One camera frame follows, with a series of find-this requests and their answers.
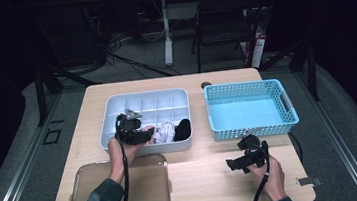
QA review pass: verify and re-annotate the person's right hand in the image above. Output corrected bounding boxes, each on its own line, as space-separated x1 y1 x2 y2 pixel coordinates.
246 152 290 201

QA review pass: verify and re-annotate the black folding chair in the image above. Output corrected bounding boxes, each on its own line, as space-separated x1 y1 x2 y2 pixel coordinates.
185 0 278 75

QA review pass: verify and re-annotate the transparent box lid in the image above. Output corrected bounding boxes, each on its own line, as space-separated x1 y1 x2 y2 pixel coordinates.
59 151 173 201

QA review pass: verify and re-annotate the person's left hand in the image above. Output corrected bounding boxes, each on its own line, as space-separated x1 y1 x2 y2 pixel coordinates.
103 124 161 185

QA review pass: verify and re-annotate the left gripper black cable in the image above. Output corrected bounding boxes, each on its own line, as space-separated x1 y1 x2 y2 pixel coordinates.
109 115 134 201

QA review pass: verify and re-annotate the blue perforated plastic basket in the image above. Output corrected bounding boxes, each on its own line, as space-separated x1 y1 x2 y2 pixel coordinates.
202 75 303 144

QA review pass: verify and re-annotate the grey metal floor rail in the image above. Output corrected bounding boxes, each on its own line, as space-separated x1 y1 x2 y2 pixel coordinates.
0 92 74 201
292 65 357 201

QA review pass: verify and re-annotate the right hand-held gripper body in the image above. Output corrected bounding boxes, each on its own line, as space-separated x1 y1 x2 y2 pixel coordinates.
235 131 272 171

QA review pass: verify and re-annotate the white sock pair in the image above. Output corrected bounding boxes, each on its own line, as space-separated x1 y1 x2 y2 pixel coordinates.
153 119 178 145

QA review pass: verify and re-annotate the black metal frame stand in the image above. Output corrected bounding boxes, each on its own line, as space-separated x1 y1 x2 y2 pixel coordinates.
255 35 322 108
30 60 106 127

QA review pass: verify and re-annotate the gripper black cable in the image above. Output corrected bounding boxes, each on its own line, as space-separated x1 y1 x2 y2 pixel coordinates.
109 115 134 201
244 140 275 201

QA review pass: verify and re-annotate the white compartment storage box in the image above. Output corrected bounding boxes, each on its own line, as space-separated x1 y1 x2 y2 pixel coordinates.
95 85 196 161

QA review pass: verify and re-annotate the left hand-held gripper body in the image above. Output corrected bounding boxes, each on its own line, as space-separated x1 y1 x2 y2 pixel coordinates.
112 106 147 147

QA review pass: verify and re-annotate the white desk leg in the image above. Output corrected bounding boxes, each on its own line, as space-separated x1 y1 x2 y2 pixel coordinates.
158 0 177 68

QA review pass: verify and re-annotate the black sock pair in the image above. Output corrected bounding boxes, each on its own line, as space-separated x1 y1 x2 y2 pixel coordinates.
171 117 194 143

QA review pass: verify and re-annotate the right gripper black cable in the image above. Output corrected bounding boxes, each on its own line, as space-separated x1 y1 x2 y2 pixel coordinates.
244 140 275 201

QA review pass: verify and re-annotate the red and white canister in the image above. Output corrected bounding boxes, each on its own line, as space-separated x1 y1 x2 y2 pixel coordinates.
241 25 270 70

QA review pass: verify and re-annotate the bundle of floor cables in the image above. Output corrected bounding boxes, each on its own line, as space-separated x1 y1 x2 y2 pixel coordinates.
82 0 183 86

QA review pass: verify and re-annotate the grey metal table bracket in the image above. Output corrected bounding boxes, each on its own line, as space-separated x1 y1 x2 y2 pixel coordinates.
296 175 324 188

